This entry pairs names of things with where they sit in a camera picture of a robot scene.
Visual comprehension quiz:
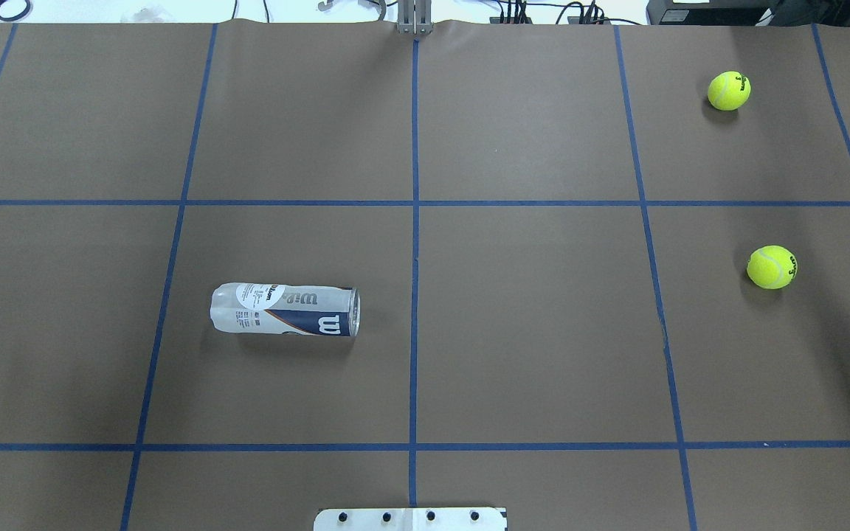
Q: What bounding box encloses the clear Wilson tennis ball can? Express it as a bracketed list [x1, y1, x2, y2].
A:
[210, 282, 361, 337]

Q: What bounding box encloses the yellow tennis ball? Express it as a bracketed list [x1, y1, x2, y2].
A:
[745, 245, 798, 290]
[706, 71, 751, 111]

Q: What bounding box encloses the black device on desk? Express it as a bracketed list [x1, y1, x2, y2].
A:
[645, 1, 772, 27]

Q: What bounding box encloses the blue tape roll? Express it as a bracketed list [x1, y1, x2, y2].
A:
[0, 0, 34, 23]

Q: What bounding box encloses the aluminium frame post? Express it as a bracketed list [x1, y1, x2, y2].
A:
[397, 0, 434, 37]

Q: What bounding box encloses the white metal base plate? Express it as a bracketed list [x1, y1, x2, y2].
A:
[313, 507, 508, 530]

